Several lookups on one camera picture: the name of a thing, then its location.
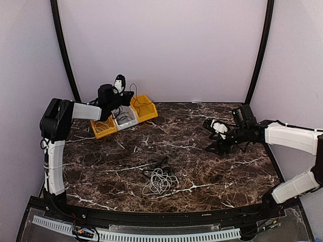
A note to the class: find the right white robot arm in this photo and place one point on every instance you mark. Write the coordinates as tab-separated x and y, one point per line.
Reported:
247	129

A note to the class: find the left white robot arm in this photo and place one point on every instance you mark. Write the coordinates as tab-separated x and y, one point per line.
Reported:
56	122

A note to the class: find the white slotted cable duct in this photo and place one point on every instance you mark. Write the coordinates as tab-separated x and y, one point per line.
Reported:
118	233

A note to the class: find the left yellow plastic bin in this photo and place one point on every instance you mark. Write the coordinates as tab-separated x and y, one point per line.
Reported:
102	129

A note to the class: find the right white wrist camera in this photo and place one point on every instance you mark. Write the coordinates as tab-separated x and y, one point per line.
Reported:
216	126

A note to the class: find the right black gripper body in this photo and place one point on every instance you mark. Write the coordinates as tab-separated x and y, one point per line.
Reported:
227	147

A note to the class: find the right yellow plastic bin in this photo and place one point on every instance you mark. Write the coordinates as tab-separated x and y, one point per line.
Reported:
144	108

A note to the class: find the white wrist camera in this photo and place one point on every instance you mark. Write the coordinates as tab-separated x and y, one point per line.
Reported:
120	84
216	126

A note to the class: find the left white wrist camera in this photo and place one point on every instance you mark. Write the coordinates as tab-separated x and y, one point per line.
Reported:
120	84

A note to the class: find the yellow plastic bin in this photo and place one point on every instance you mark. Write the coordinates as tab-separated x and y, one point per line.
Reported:
102	129
144	108

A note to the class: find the right black frame post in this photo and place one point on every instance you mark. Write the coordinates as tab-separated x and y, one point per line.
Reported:
261	51

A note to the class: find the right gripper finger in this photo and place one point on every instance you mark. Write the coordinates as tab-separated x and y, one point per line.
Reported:
214	136
215	148

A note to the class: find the grey plastic bin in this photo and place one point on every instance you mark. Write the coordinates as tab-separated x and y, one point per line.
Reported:
125	117

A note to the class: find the black frame post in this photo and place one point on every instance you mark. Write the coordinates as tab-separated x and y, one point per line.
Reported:
63	49
261	51

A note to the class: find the black front rail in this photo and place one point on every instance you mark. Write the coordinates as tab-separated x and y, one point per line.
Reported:
243	217

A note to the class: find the left black frame post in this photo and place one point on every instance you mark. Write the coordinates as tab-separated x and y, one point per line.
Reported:
63	49

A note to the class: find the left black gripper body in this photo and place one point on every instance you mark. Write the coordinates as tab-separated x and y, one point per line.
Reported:
127	96

